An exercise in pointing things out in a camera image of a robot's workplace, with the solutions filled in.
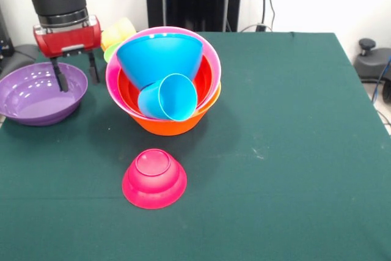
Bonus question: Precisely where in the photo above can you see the red-orange bowl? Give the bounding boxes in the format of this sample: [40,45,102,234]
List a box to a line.
[117,54,214,114]

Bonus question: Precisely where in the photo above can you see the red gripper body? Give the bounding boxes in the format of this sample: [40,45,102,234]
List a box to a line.
[32,15,102,59]

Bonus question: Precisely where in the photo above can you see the large orange bowl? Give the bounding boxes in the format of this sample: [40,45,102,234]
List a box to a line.
[130,82,222,137]

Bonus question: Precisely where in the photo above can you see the black equipment box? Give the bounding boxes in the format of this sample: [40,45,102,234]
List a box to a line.
[0,7,13,57]

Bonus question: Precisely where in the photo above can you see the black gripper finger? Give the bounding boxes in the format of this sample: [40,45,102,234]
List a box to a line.
[49,56,70,93]
[87,50,101,86]

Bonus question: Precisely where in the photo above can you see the blue cup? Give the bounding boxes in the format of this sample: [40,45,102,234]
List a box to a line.
[137,73,198,122]

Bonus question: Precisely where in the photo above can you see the medium blue bowl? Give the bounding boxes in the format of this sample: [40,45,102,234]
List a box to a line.
[115,33,204,90]

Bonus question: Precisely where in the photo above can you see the small green bowl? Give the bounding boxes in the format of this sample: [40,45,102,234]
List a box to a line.
[103,42,123,63]

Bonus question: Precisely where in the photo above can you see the small crimson bowl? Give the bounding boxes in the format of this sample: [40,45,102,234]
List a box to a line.
[121,148,188,210]

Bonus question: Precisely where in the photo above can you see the dark green tablecloth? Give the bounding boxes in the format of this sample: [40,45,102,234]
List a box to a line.
[0,30,391,261]

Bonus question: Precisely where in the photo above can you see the large pink bowl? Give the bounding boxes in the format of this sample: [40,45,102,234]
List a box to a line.
[104,26,222,120]

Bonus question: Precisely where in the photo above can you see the purple bowl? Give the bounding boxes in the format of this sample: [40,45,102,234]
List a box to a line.
[0,62,89,127]

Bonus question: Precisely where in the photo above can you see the yellow cup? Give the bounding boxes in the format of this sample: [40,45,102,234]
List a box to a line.
[100,17,137,51]

